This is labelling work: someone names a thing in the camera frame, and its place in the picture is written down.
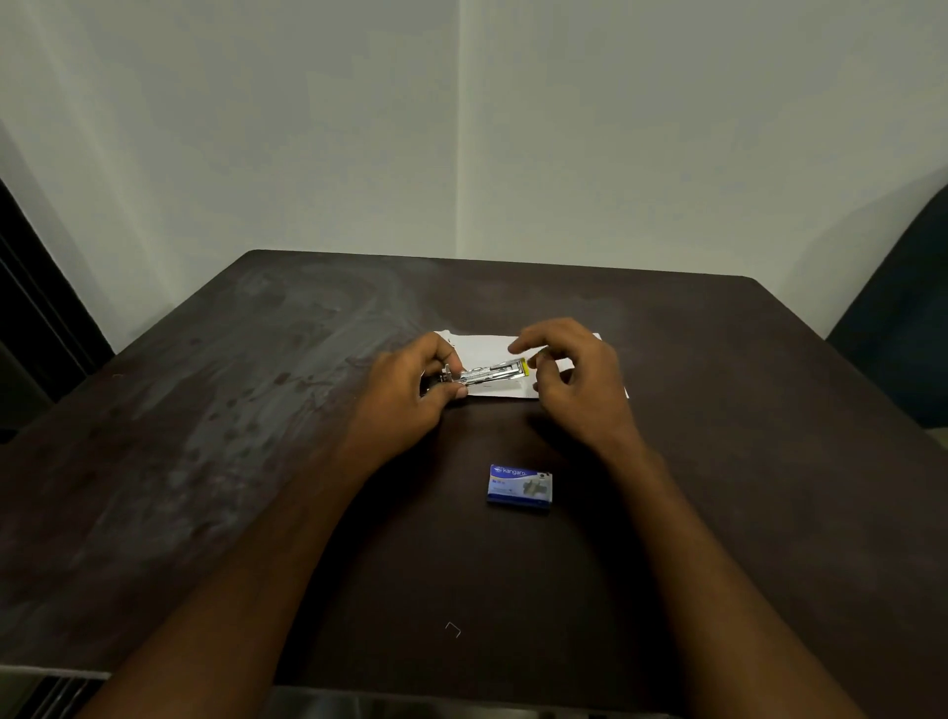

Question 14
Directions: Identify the person's left hand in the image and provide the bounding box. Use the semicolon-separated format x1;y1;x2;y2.
342;331;469;469

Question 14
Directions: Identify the person's right hand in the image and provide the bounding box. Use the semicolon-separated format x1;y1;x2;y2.
507;318;644;462

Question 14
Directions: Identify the silver metal stapler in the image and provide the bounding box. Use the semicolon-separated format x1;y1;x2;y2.
421;357;530;398

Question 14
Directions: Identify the person's right forearm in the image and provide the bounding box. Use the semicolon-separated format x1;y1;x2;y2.
592;433;868;719

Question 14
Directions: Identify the person's left forearm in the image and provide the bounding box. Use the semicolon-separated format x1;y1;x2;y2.
74;437;386;719

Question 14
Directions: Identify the white paper sheet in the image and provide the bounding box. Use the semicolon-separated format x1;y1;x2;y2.
433;329;631;401

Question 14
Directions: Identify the blue staple box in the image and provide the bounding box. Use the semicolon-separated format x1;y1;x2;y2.
486;464;553;512

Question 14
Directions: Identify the dark chair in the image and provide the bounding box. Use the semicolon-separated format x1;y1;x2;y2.
826;185;948;431

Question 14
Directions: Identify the dark door frame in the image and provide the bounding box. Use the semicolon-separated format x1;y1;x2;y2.
0;178;116;445

